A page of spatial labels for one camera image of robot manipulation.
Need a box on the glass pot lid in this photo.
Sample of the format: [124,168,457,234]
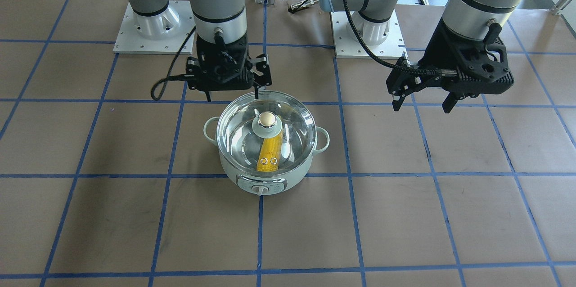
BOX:
[214,90,318,178]

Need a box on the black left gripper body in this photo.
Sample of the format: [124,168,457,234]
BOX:
[423,21,514,94]

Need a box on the yellow corn cob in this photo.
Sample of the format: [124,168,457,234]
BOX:
[256,132,283,172]

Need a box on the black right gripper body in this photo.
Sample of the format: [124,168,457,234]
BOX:
[196,35,253,92]

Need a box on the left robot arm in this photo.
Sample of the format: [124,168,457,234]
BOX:
[319,0,522,113]

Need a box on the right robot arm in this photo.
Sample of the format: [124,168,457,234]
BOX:
[128,0,272,101]

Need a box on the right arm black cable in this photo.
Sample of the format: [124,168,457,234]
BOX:
[151,26,225,101]

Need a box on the mint green electric pot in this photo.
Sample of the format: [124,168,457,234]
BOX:
[203,116,330,196]

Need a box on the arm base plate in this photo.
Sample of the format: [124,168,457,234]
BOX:
[330,10,407,61]
[113,0,195,54]

